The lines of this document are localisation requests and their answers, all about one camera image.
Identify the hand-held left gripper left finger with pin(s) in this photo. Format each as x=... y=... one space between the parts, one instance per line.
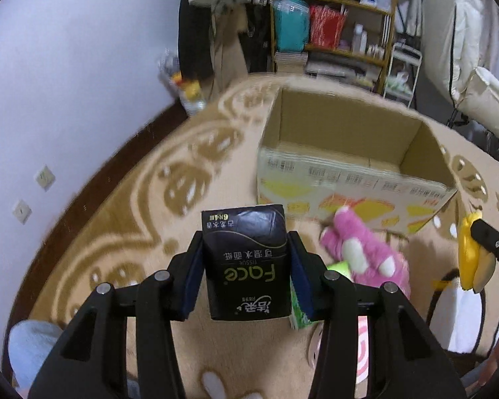
x=190 y=276

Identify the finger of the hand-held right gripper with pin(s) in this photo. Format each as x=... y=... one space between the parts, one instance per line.
x=495 y=245

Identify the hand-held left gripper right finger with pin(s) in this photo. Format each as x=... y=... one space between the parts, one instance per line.
x=302 y=284

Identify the yellow plush toy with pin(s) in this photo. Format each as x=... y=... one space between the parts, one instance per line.
x=470 y=253

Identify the black tissue pack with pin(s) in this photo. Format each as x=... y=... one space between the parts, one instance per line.
x=247 y=262

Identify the printed cardboard box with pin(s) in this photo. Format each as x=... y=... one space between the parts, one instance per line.
x=357 y=133

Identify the green tissue pack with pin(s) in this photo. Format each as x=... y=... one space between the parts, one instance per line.
x=300 y=320

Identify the pink plush toy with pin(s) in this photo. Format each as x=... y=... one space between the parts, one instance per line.
x=374 y=253

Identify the beige patterned rug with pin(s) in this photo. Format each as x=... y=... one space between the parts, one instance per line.
x=149 y=199

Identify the pink and white striped item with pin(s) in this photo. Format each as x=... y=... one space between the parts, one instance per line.
x=362 y=349

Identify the white folding chair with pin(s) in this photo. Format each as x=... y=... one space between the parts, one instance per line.
x=488 y=104

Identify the grey cloth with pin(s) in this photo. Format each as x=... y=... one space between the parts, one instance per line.
x=31 y=347

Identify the clear plastic bag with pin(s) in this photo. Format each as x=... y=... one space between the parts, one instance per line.
x=185 y=85

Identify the white metal cart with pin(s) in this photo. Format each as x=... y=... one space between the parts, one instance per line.
x=403 y=70

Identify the white hanging jacket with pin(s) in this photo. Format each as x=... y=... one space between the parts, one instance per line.
x=453 y=29

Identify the beige hanging pants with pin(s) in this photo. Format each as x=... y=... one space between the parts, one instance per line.
x=228 y=50

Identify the wooden shelf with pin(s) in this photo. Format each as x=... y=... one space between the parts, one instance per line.
x=347 y=52

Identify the black hanging clothes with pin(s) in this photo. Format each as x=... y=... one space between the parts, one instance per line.
x=195 y=37

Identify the teal bag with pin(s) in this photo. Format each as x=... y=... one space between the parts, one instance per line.
x=290 y=27

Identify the red packets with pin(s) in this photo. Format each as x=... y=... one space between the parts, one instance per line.
x=326 y=25

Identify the wall socket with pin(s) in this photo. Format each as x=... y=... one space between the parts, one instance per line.
x=45 y=178
x=21 y=211

